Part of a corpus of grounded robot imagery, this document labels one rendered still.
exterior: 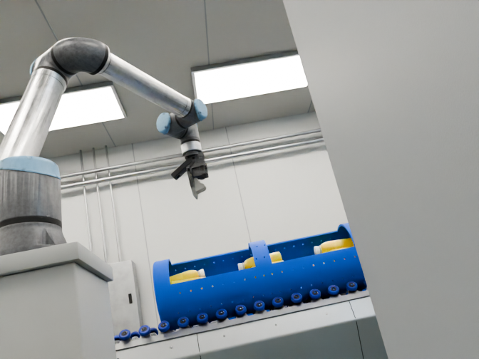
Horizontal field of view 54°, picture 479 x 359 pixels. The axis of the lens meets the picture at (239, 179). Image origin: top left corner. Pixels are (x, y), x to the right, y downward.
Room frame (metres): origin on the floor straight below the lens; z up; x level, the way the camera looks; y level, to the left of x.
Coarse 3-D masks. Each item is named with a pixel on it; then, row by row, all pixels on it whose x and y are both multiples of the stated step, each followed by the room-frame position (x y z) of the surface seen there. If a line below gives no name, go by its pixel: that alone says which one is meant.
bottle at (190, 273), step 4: (184, 272) 1.96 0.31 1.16; (188, 272) 1.96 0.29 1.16; (192, 272) 1.96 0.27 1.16; (196, 272) 1.97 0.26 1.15; (172, 276) 1.95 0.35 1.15; (176, 276) 1.95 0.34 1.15; (180, 276) 1.95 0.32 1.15; (184, 276) 1.95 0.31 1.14; (188, 276) 1.95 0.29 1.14; (192, 276) 1.96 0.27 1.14; (196, 276) 1.96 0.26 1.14; (200, 276) 1.98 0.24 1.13; (172, 280) 1.94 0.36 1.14; (176, 280) 1.94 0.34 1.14
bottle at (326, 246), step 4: (336, 240) 2.02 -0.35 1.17; (340, 240) 2.02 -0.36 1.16; (344, 240) 2.02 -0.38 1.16; (348, 240) 2.02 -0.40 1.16; (324, 244) 2.01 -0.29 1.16; (328, 244) 2.01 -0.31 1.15; (332, 244) 2.01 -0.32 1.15; (336, 244) 2.01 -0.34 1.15; (340, 244) 2.01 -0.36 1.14; (344, 244) 2.01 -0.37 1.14; (348, 244) 2.01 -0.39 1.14; (352, 244) 2.01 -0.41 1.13; (320, 248) 2.01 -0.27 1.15; (324, 248) 2.01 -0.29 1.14; (328, 248) 2.00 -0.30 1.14; (332, 248) 2.00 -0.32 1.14; (336, 248) 2.01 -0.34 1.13; (320, 252) 2.02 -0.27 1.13; (324, 252) 2.01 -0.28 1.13
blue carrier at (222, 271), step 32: (224, 256) 2.07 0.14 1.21; (256, 256) 1.88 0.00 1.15; (288, 256) 2.14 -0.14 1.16; (320, 256) 1.89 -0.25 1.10; (352, 256) 1.91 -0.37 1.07; (160, 288) 1.84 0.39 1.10; (192, 288) 1.85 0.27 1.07; (224, 288) 1.87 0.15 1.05; (256, 288) 1.89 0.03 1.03; (288, 288) 1.91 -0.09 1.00; (320, 288) 1.95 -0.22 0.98; (160, 320) 1.89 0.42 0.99; (192, 320) 1.93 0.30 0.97
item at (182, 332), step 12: (312, 300) 1.93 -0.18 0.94; (324, 300) 1.93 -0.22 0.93; (336, 300) 1.92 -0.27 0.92; (348, 300) 1.92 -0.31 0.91; (264, 312) 1.91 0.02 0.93; (276, 312) 1.90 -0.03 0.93; (288, 312) 1.90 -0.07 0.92; (204, 324) 1.89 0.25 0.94; (216, 324) 1.89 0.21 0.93; (228, 324) 1.88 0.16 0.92; (144, 336) 1.87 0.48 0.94; (156, 336) 1.87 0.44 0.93; (168, 336) 1.87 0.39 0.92; (180, 336) 1.87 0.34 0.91; (120, 348) 1.85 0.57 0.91
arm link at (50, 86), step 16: (32, 64) 1.36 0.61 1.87; (48, 64) 1.32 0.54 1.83; (32, 80) 1.30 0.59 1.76; (48, 80) 1.31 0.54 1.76; (64, 80) 1.36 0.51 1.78; (32, 96) 1.28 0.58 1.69; (48, 96) 1.31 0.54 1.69; (16, 112) 1.27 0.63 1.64; (32, 112) 1.26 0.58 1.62; (48, 112) 1.31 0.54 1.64; (16, 128) 1.24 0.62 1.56; (32, 128) 1.26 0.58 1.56; (48, 128) 1.32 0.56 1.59; (16, 144) 1.22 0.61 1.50; (32, 144) 1.25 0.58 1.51
